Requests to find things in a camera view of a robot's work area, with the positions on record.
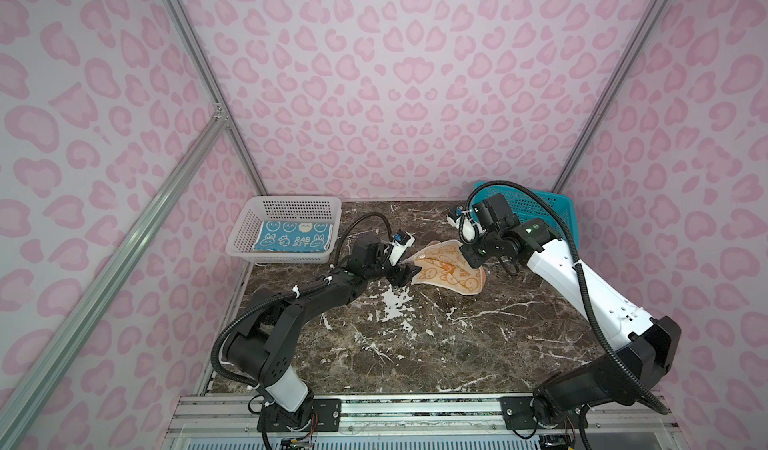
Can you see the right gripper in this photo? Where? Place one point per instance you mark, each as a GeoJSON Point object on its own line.
{"type": "Point", "coordinates": [473, 260]}

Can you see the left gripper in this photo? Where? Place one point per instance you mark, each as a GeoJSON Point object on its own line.
{"type": "Point", "coordinates": [401, 276]}

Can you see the orange patterned towel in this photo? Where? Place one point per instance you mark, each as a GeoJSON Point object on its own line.
{"type": "Point", "coordinates": [444, 266]}

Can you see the teal patterned towel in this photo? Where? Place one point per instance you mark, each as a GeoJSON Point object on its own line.
{"type": "Point", "coordinates": [293, 237]}

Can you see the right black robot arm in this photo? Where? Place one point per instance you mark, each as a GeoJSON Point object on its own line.
{"type": "Point", "coordinates": [638, 349]}

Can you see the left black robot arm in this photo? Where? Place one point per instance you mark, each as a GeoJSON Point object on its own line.
{"type": "Point", "coordinates": [257, 348]}

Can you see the teal plastic basket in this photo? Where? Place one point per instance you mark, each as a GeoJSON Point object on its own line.
{"type": "Point", "coordinates": [533, 204]}

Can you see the white plastic basket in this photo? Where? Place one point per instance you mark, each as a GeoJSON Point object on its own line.
{"type": "Point", "coordinates": [282, 208]}

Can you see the left diagonal aluminium strut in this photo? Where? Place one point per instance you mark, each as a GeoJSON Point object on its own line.
{"type": "Point", "coordinates": [39, 383]}

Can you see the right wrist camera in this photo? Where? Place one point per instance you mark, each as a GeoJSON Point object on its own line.
{"type": "Point", "coordinates": [464, 223]}

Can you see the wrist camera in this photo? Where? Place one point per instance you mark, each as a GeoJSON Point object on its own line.
{"type": "Point", "coordinates": [464, 223]}
{"type": "Point", "coordinates": [401, 242]}

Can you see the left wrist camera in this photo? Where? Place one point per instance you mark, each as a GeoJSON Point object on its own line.
{"type": "Point", "coordinates": [401, 242]}

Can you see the left corner aluminium post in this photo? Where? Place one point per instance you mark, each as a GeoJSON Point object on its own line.
{"type": "Point", "coordinates": [182, 23]}

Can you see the corner aluminium post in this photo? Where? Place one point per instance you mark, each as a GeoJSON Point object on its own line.
{"type": "Point", "coordinates": [182, 23]}
{"type": "Point", "coordinates": [644, 30]}

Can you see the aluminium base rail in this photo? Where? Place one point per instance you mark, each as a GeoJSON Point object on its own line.
{"type": "Point", "coordinates": [418, 421]}

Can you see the right corner aluminium post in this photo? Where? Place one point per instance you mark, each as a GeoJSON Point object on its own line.
{"type": "Point", "coordinates": [644, 30]}

